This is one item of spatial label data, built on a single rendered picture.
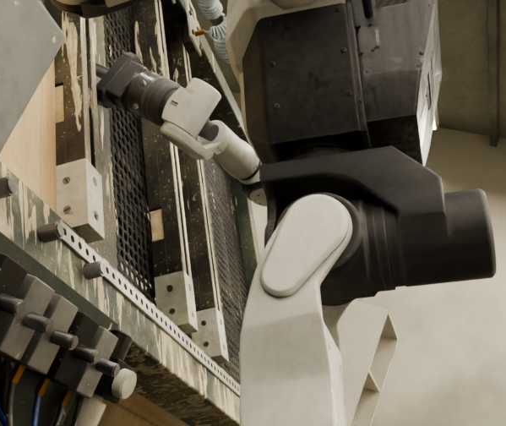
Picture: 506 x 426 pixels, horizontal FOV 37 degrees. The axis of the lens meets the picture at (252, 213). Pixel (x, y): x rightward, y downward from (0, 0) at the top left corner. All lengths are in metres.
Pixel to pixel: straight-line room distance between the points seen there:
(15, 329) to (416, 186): 0.50
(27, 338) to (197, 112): 0.63
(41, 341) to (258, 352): 0.26
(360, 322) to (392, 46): 3.97
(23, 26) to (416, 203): 0.51
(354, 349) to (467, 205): 3.96
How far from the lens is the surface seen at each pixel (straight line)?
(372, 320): 4.91
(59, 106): 1.37
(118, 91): 1.48
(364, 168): 0.97
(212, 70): 2.62
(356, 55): 1.01
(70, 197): 1.25
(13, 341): 0.89
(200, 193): 2.04
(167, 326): 1.53
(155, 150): 1.85
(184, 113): 1.39
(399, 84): 1.00
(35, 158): 1.23
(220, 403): 1.82
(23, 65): 0.66
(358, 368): 4.83
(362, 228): 0.93
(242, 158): 1.50
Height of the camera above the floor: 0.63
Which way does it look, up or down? 20 degrees up
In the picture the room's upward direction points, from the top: 23 degrees clockwise
